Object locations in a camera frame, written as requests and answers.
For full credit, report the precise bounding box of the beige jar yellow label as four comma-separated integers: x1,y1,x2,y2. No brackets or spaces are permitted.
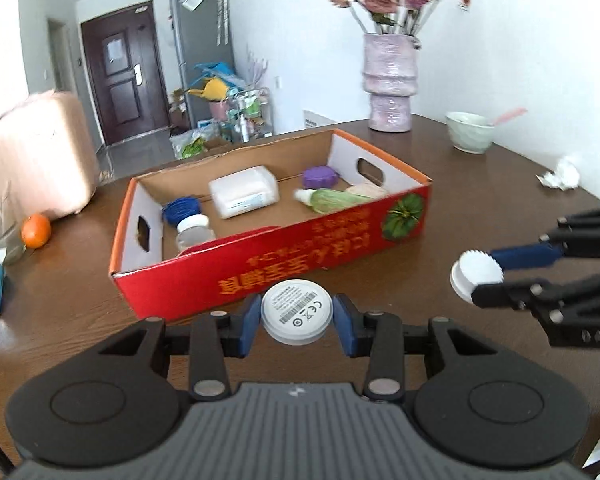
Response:
346,183,389,200

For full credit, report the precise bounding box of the yellow blue toy pile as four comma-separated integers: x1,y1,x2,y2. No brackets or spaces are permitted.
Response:
186,62,247,122

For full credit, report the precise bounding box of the white ribbed small cap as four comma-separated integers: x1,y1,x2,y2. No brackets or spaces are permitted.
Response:
450,249,504,304

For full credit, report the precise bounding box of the pink ceramic vase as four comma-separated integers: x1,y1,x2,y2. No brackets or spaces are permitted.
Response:
362,34,418,133

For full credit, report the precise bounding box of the grey refrigerator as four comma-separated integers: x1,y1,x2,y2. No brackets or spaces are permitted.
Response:
170,0,234,128

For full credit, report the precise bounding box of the blue ribbed lid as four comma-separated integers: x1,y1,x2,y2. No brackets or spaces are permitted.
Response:
162,196,201,226

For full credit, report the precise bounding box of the pink ribbed suitcase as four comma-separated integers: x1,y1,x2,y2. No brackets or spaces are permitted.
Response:
0,91,99,220

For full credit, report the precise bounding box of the pink spoon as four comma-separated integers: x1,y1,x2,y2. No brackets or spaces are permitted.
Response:
489,107,527,127

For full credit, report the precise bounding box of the dark brown door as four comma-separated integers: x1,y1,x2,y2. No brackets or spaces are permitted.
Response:
81,1,169,145

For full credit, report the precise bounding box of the white rectangular container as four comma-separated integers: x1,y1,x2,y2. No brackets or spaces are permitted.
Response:
209,166,279,219

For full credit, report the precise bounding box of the orange fruit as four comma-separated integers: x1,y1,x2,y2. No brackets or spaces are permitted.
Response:
20,214,52,249

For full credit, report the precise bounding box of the wire rack with bottles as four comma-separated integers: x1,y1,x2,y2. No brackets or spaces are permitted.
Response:
220,54,276,143

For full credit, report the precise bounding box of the white screw cap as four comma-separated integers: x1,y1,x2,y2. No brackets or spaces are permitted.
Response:
176,214,216,252

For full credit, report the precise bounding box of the green spray bottle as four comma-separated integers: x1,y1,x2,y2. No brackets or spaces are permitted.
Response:
294,188,370,214

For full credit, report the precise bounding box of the red cardboard box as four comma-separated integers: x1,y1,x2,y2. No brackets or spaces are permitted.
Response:
109,128,431,321

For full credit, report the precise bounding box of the purple lid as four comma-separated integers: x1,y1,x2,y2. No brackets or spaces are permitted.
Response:
301,166,339,190

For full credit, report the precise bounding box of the clear glass cup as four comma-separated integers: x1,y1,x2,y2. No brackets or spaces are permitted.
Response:
0,191,26,264

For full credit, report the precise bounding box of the white round disc device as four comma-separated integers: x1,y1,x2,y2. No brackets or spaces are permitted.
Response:
261,278,334,346

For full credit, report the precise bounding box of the pale green bowl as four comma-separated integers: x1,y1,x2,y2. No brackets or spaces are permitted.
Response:
445,112,495,154

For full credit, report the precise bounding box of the crumpled white tissue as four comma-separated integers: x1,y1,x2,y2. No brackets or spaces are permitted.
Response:
536,157,581,191

